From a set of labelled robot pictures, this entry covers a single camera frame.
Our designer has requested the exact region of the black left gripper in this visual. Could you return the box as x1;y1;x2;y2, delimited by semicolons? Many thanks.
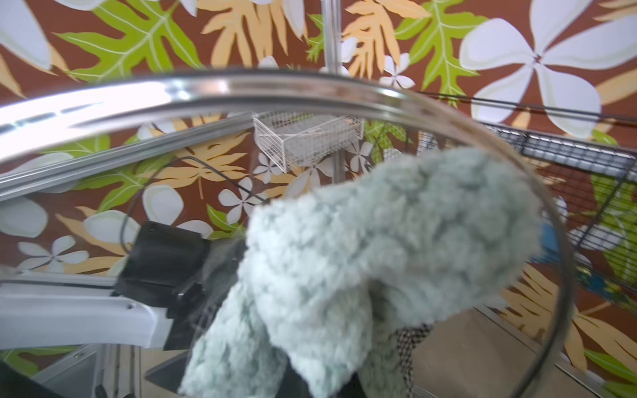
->
144;238;247;393

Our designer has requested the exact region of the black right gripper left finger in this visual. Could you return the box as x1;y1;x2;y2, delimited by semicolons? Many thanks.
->
275;363;312;398

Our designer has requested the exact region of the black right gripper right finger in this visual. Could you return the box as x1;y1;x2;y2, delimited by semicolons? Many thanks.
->
338;373;367;398

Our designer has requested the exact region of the light green fluffy cloth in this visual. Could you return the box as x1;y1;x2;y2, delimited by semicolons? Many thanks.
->
179;148;542;397

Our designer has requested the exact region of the glass lid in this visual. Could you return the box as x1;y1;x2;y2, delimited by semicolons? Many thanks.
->
1;69;577;397

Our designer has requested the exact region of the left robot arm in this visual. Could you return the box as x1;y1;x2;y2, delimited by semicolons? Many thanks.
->
1;222;246;397

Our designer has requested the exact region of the blue object in basket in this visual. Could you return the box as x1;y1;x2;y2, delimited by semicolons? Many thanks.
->
534;223;561;263

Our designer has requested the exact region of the white wire basket left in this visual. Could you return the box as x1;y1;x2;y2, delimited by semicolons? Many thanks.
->
252;111;365;172

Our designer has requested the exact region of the black wire basket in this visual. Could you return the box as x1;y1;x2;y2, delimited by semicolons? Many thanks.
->
412;91;637;309

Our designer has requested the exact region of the aluminium frame post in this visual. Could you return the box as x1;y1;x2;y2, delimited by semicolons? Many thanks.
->
321;0;345;184

